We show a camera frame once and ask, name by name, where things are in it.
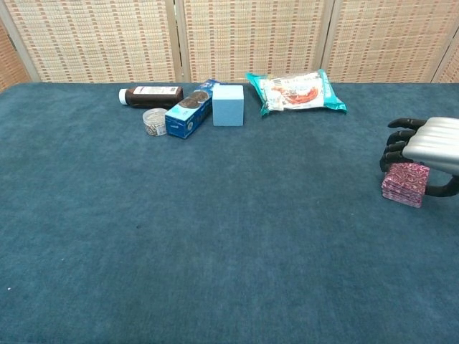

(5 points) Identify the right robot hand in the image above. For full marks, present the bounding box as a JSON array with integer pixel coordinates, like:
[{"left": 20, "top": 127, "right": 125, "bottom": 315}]
[{"left": 379, "top": 116, "right": 459, "bottom": 199}]

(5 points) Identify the pink patterned napkin pack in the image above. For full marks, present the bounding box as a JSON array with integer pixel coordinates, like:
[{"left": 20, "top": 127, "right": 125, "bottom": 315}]
[{"left": 381, "top": 162, "right": 430, "bottom": 209}]

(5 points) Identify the woven folding screen panel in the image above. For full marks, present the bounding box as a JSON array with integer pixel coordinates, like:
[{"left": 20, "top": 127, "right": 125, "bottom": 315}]
[
  {"left": 0, "top": 0, "right": 184, "bottom": 84},
  {"left": 432, "top": 42, "right": 459, "bottom": 84},
  {"left": 0, "top": 17, "right": 33, "bottom": 92},
  {"left": 321, "top": 0, "right": 459, "bottom": 84},
  {"left": 174, "top": 0, "right": 336, "bottom": 84}
]

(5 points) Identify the teal snack bag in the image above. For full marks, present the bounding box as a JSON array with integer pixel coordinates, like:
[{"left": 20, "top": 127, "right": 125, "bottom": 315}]
[{"left": 245, "top": 69, "right": 348, "bottom": 118}]

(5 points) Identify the light blue foam cube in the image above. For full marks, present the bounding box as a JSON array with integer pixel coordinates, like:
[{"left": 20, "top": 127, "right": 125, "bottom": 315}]
[{"left": 212, "top": 84, "right": 245, "bottom": 128}]

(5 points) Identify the blue tablecloth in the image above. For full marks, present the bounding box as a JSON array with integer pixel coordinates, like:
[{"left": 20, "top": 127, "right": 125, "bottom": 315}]
[{"left": 0, "top": 81, "right": 459, "bottom": 344}]

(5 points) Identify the blue cookie box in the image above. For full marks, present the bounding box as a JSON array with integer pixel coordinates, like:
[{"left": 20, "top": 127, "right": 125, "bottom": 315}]
[{"left": 164, "top": 79, "right": 222, "bottom": 140}]

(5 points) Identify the clear round plastic jar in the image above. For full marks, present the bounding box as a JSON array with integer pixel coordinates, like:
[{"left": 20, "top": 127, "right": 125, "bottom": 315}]
[{"left": 142, "top": 107, "right": 169, "bottom": 137}]

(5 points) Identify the brown bottle with white cap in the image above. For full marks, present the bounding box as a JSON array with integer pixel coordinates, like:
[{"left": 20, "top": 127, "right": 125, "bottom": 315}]
[{"left": 118, "top": 85, "right": 184, "bottom": 110}]

